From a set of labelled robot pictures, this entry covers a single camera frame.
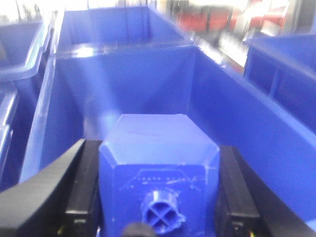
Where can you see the blue bin right side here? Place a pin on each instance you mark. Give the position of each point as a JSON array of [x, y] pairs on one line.
[[284, 68]]

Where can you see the blue block part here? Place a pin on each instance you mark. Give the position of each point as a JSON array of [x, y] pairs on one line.
[[162, 170]]

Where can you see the blue storage bin target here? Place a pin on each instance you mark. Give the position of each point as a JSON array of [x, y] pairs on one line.
[[86, 89]]

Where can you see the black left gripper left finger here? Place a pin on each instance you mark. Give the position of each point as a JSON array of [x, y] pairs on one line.
[[62, 200]]

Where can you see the blue bin left side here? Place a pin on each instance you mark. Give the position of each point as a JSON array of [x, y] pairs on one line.
[[23, 57]]

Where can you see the blue bin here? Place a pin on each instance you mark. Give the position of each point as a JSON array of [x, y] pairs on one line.
[[23, 57], [284, 68]]

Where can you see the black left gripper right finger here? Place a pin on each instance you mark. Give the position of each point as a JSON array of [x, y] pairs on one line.
[[247, 207]]

